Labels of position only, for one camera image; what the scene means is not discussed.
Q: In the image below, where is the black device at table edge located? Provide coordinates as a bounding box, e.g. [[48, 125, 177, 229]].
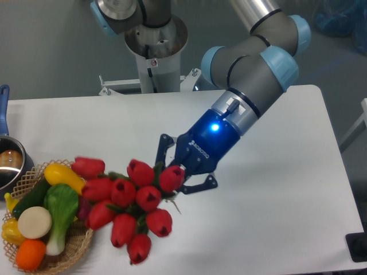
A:
[[345, 233, 366, 262]]

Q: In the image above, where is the red radish toy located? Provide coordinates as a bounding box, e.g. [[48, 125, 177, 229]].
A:
[[76, 197, 92, 221]]

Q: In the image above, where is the blue plastic bag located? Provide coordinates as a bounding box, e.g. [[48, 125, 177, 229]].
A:
[[313, 1, 366, 55]]

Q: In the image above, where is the cream round bun toy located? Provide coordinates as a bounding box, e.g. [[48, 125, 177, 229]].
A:
[[18, 206, 52, 239]]

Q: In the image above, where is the woven wicker basket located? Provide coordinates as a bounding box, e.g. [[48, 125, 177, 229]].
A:
[[1, 160, 93, 274]]

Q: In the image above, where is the green cucumber toy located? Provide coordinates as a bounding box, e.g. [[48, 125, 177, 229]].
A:
[[11, 178, 51, 219]]

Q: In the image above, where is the green bok choy toy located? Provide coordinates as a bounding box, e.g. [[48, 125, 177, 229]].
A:
[[44, 183, 79, 256]]

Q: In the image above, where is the red tulip bouquet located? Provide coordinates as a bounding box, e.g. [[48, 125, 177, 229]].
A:
[[71, 156, 184, 265]]

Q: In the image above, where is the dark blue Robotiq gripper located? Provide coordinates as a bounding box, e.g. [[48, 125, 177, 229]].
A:
[[155, 109, 240, 195]]

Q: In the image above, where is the white frame at right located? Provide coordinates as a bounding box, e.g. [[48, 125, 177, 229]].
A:
[[339, 98, 366, 153]]

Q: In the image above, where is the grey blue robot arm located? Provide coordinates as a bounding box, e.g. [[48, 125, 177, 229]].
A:
[[91, 1, 311, 194]]

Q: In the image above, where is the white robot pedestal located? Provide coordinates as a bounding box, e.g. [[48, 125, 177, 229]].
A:
[[99, 15, 201, 96]]

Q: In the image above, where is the blue handled steel saucepan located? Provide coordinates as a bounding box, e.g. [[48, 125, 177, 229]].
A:
[[1, 84, 34, 201]]

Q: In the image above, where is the yellow bell pepper toy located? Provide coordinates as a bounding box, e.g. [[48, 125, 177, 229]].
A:
[[1, 218, 26, 246]]

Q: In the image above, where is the orange fruit toy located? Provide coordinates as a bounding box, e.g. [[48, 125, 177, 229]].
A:
[[15, 239, 46, 272]]

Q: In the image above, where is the yellow banana toy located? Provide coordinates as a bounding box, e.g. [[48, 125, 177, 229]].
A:
[[4, 192, 19, 213]]

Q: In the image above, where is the yellow squash toy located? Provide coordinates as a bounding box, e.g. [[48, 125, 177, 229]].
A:
[[44, 163, 85, 196]]

